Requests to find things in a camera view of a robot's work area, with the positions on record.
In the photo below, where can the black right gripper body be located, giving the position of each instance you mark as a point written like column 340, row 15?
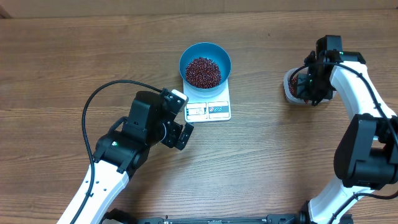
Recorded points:
column 314, row 88

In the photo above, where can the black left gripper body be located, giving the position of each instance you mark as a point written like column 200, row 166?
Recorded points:
column 167, row 135

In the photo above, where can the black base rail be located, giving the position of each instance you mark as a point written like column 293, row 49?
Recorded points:
column 116, row 216

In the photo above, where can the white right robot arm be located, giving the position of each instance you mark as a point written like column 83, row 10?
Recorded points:
column 366, row 157

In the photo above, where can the red adzuki beans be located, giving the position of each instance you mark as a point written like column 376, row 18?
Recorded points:
column 292, row 85

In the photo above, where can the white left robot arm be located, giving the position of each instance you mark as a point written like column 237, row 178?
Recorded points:
column 124, row 148

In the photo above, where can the blue plastic bowl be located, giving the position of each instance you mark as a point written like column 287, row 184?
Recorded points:
column 206, row 50

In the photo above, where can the red beans in bowl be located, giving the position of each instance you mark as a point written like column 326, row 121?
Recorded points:
column 203, row 73

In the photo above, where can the clear plastic bean container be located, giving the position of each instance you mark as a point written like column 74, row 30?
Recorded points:
column 300, row 76

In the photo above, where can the white digital kitchen scale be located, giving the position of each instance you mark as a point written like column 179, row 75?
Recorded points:
column 207, row 105

